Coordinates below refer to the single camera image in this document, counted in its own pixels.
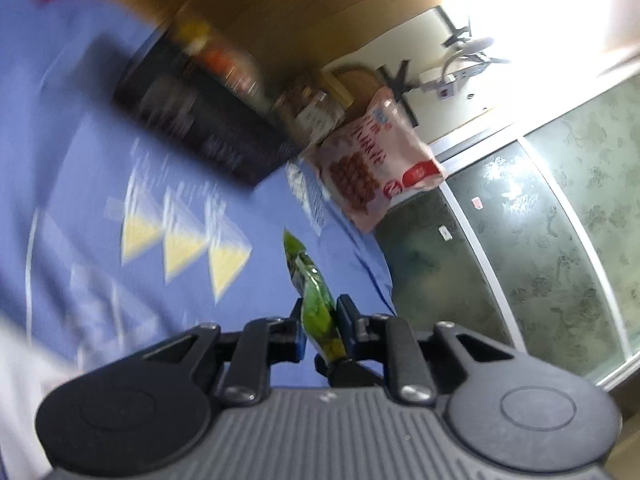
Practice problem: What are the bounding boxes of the frosted glass sliding door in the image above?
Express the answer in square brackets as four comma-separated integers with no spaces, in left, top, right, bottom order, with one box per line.
[375,76,640,394]

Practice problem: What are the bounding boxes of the clear labelled packet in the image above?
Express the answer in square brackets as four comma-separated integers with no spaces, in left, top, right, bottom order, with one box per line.
[285,162,329,237]

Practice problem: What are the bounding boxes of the white cable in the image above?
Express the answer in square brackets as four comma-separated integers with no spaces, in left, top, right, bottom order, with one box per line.
[439,35,512,77]

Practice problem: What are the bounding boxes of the pink snack bag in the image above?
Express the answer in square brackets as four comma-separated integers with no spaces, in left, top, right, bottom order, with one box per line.
[304,87,447,234]

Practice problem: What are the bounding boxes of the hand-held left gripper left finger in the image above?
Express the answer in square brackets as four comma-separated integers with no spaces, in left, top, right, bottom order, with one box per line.
[142,297,308,407]

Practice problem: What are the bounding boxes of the white power strip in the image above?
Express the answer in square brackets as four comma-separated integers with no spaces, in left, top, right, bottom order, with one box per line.
[418,59,494,99]

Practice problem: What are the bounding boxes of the blue bed sheet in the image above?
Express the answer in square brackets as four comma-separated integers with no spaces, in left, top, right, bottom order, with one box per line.
[0,0,397,480]

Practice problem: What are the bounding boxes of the black printed box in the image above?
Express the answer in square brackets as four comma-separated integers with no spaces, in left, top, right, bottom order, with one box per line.
[112,7,302,194]

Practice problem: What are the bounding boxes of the black wall bracket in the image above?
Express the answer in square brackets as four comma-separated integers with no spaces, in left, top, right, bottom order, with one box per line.
[377,59,419,129]
[443,17,474,51]

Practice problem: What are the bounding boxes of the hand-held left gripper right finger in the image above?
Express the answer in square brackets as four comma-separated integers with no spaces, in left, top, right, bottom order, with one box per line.
[336,294,516,404]

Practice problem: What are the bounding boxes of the green snack packet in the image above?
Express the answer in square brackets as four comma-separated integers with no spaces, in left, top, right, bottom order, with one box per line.
[282,227,349,364]

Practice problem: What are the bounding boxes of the white cloth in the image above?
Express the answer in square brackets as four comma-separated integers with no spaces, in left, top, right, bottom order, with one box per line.
[0,316,77,480]

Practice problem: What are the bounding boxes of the clear triangular sandwich packet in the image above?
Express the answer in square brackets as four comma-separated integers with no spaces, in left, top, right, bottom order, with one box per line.
[120,166,167,267]
[205,199,254,307]
[67,260,156,346]
[162,185,209,284]

